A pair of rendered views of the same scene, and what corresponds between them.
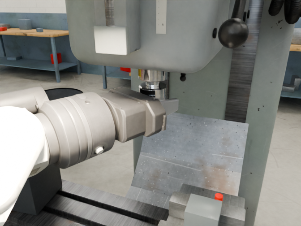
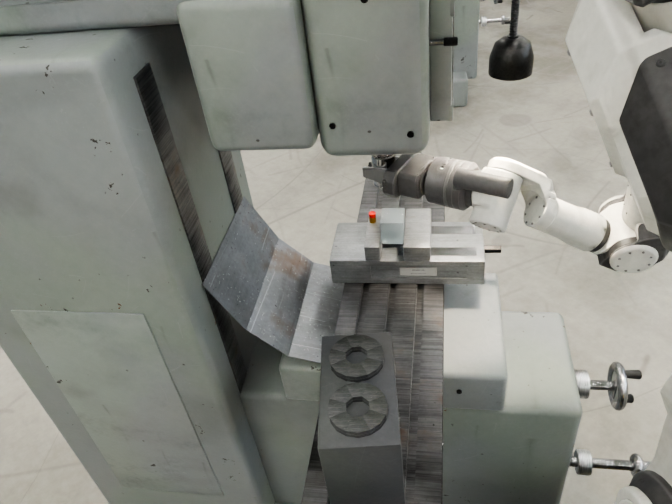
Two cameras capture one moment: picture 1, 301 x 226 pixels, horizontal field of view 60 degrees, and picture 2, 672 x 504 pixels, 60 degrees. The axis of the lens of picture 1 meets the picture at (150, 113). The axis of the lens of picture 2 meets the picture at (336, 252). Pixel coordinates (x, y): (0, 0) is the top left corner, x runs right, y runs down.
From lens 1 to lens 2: 124 cm
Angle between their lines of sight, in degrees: 82
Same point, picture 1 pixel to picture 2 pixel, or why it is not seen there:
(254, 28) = not seen: hidden behind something
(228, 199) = (343, 230)
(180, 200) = (375, 241)
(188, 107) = (218, 234)
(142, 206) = (346, 311)
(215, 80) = (217, 179)
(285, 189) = not seen: hidden behind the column
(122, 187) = not seen: outside the picture
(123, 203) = (346, 327)
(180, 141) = (245, 271)
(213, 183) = (287, 265)
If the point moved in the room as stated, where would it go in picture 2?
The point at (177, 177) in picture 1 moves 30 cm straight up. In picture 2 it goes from (280, 297) to (256, 191)
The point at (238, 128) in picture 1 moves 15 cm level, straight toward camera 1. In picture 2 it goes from (245, 207) to (306, 206)
